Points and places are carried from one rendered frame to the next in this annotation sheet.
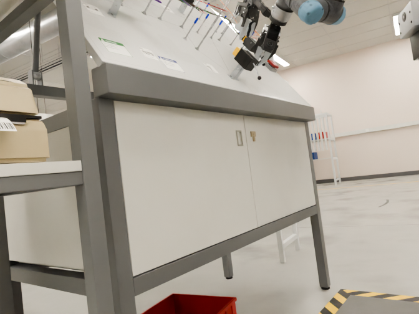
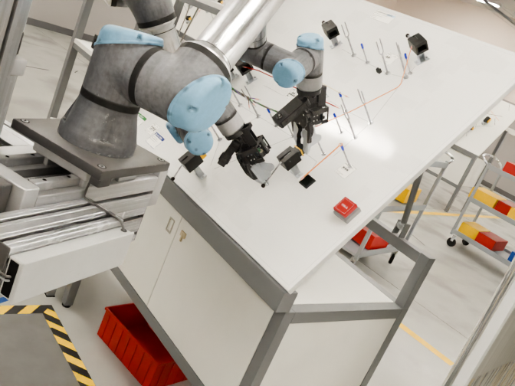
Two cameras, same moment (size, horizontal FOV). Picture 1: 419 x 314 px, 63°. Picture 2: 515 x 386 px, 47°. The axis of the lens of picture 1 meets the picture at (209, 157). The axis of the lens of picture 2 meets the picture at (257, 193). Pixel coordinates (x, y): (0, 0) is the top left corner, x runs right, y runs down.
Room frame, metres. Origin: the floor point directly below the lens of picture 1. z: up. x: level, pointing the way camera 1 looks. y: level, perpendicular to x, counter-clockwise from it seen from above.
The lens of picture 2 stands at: (1.68, -2.02, 1.52)
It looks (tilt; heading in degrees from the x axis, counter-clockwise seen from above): 16 degrees down; 98
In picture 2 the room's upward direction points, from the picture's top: 23 degrees clockwise
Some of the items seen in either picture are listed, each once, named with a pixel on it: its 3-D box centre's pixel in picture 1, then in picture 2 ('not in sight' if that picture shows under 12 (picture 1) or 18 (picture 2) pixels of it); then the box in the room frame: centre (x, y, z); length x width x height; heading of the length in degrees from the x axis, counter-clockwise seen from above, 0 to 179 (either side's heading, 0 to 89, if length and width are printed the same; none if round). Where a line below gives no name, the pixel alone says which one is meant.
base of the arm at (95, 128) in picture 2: not in sight; (104, 118); (1.19, -0.96, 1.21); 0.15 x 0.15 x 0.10
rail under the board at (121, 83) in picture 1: (245, 104); (185, 201); (1.19, -0.15, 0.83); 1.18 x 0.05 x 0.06; 142
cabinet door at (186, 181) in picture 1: (198, 177); (134, 221); (0.98, 0.04, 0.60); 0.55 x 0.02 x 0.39; 142
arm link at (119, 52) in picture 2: not in sight; (126, 63); (1.20, -0.96, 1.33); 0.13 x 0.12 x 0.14; 172
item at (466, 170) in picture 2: not in sight; (449, 142); (2.62, 6.97, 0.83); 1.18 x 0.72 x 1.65; 149
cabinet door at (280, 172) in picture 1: (284, 166); (205, 305); (1.42, -0.30, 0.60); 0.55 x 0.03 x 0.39; 142
